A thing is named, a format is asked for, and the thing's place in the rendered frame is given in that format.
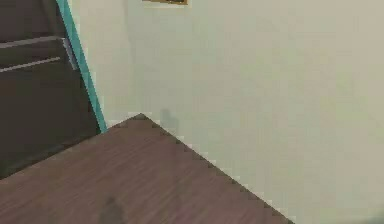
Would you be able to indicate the dark brown cupboard teal edge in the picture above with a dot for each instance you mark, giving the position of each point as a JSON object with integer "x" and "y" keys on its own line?
{"x": 40, "y": 100}

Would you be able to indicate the gold framed wall picture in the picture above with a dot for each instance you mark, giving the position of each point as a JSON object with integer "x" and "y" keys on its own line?
{"x": 165, "y": 1}

